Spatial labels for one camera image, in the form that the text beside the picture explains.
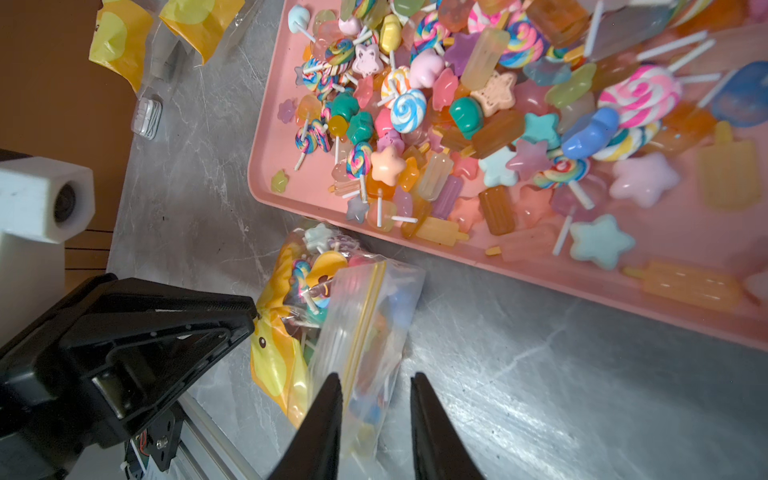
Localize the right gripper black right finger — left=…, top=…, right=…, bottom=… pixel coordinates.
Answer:
left=410, top=372, right=484, bottom=479

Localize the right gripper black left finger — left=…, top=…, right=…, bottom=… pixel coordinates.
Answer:
left=268, top=373, right=343, bottom=480

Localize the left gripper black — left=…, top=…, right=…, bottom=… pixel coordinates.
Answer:
left=1, top=273, right=257, bottom=479

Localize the white earbuds case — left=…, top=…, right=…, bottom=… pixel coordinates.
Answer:
left=131, top=97, right=163, bottom=140

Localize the pink plastic tray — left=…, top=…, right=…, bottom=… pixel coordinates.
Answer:
left=247, top=18, right=767, bottom=350

